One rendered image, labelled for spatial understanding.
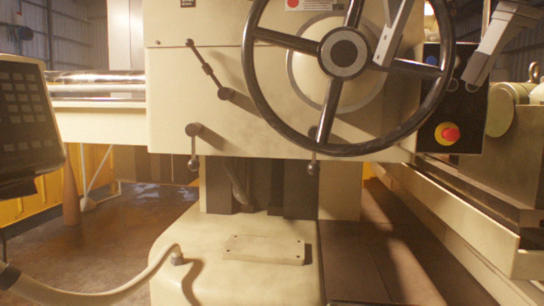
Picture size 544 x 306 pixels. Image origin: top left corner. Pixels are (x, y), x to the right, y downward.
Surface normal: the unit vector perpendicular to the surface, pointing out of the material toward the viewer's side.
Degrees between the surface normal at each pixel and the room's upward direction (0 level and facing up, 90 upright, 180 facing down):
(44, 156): 76
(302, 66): 95
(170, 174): 90
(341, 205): 90
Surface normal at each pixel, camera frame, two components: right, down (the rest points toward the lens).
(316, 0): -0.12, 0.12
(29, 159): 0.90, -0.18
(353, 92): 0.15, 0.53
